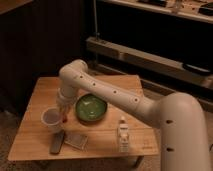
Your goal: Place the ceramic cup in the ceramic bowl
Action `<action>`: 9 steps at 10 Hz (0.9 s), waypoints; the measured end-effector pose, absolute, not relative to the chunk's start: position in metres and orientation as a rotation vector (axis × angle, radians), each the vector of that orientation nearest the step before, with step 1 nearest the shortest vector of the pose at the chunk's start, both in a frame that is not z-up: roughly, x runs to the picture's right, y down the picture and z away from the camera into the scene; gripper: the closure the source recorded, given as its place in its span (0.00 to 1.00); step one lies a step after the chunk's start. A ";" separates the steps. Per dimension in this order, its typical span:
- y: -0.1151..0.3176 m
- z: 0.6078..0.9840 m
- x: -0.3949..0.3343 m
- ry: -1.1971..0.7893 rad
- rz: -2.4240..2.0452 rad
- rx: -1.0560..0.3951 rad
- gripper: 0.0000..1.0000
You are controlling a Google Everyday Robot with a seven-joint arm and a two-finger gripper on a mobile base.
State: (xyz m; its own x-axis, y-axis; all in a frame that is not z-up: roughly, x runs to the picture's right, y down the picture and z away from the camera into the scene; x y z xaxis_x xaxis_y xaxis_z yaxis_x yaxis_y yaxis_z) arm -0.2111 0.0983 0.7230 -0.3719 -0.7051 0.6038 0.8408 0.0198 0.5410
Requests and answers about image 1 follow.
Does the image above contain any metal shelf unit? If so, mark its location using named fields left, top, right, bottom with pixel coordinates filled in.
left=86, top=0, right=213, bottom=112

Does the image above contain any dark remote control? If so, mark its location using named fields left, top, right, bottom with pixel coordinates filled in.
left=49, top=130, right=65, bottom=154

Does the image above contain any black object on shelf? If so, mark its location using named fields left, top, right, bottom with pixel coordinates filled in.
left=182, top=63, right=213, bottom=76

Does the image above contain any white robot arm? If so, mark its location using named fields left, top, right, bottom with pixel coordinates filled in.
left=56, top=59, right=212, bottom=171

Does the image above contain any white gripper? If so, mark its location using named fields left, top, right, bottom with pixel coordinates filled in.
left=56, top=90, right=72, bottom=123

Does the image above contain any white plastic bottle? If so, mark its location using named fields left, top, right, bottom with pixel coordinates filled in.
left=117, top=116, right=129, bottom=153

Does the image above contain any green ceramic bowl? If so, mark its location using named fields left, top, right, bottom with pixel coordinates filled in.
left=75, top=93, right=108, bottom=122

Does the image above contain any wooden low table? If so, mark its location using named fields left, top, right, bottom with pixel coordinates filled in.
left=8, top=77, right=159, bottom=161

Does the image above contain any white ceramic cup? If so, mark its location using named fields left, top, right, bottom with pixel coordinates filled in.
left=41, top=108, right=62, bottom=133

